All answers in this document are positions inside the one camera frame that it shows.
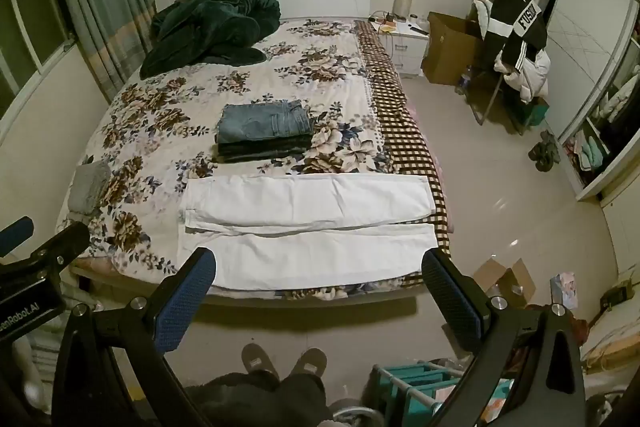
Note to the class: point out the brown checked bed sheet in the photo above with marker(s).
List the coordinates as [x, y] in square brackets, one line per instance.
[395, 122]

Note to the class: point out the person's right slipper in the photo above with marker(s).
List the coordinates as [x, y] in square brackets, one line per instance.
[310, 361]

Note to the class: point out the pair of dark shoes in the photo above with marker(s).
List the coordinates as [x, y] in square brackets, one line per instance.
[546, 152]

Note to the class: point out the person's left slipper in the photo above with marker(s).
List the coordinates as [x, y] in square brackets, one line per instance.
[259, 359]

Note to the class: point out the grey folded cloth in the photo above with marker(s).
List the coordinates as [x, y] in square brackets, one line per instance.
[90, 189]

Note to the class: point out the floral blanket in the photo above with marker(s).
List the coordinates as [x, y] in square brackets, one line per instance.
[165, 107]

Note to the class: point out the white wardrobe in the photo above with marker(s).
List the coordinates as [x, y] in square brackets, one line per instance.
[585, 42]

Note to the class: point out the folded blue jeans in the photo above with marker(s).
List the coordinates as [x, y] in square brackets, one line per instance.
[260, 122]

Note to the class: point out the teal rack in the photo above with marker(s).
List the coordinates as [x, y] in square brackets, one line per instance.
[415, 387]

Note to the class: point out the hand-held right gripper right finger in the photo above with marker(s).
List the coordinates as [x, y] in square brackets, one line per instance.
[452, 302]

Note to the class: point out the plastic water bottle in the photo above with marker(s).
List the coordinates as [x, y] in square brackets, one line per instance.
[464, 81]

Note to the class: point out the white pants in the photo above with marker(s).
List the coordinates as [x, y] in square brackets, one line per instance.
[300, 252]

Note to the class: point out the tissue pack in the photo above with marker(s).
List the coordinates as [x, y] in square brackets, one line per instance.
[564, 291]

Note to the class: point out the window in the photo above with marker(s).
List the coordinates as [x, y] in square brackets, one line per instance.
[35, 22]

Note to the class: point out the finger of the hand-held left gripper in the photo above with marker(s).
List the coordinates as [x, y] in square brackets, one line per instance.
[15, 234]
[70, 244]

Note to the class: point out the dark green blanket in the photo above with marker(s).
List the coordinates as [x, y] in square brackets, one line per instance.
[210, 32]

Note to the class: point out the teal box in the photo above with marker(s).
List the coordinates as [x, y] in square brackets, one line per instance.
[536, 112]

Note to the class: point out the folded dark pants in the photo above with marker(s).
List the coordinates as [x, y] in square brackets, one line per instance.
[265, 152]

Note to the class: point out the black jacket with white stripe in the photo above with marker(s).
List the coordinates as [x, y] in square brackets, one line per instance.
[515, 32]

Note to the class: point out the person's slipper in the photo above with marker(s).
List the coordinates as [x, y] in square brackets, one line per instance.
[259, 359]
[310, 361]

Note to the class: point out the person's legs in dark trousers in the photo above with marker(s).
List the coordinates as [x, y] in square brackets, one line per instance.
[260, 402]

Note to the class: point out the white nightstand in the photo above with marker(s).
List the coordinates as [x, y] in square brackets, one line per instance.
[405, 49]

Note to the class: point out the large cardboard box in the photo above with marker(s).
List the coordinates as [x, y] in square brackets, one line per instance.
[450, 52]

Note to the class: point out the small open cardboard box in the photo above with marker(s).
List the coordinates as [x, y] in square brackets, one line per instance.
[507, 282]

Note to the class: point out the chair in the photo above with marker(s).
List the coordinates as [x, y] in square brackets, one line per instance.
[492, 102]

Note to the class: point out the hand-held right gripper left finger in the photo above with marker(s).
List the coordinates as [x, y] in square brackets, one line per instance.
[182, 307]

